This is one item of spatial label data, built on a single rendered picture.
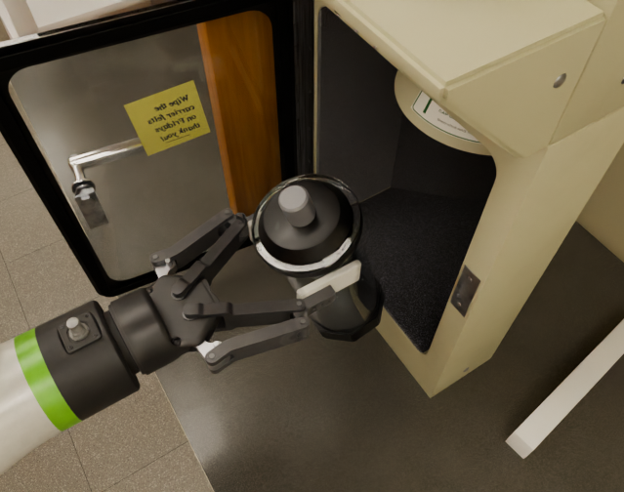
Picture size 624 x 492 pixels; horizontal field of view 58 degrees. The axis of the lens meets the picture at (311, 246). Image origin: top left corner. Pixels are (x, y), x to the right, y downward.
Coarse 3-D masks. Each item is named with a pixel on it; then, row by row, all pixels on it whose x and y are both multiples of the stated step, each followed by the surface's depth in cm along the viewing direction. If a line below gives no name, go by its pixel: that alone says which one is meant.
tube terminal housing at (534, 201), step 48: (432, 96) 47; (576, 96) 35; (576, 144) 41; (528, 192) 42; (576, 192) 48; (480, 240) 50; (528, 240) 51; (480, 288) 53; (528, 288) 63; (384, 336) 81; (480, 336) 67; (432, 384) 74
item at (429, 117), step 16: (400, 80) 55; (400, 96) 54; (416, 96) 52; (416, 112) 52; (432, 112) 51; (432, 128) 52; (448, 128) 51; (464, 128) 50; (448, 144) 51; (464, 144) 51; (480, 144) 50
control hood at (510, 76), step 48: (336, 0) 31; (384, 0) 31; (432, 0) 31; (480, 0) 31; (528, 0) 31; (576, 0) 31; (384, 48) 29; (432, 48) 28; (480, 48) 28; (528, 48) 29; (576, 48) 31; (480, 96) 29; (528, 96) 32; (528, 144) 36
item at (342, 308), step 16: (304, 176) 56; (320, 176) 56; (272, 192) 56; (352, 192) 54; (352, 208) 53; (256, 224) 55; (352, 224) 53; (256, 240) 54; (352, 240) 52; (336, 256) 52; (352, 256) 55; (288, 272) 52; (304, 272) 52; (368, 272) 62; (352, 288) 60; (368, 288) 64; (336, 304) 61; (352, 304) 62; (368, 304) 66; (320, 320) 67; (336, 320) 65; (352, 320) 66
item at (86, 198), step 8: (80, 192) 63; (88, 192) 62; (80, 200) 62; (88, 200) 62; (96, 200) 63; (80, 208) 63; (88, 208) 63; (96, 208) 64; (88, 216) 65; (96, 216) 65; (104, 216) 66; (88, 224) 66; (96, 224) 66; (104, 224) 67
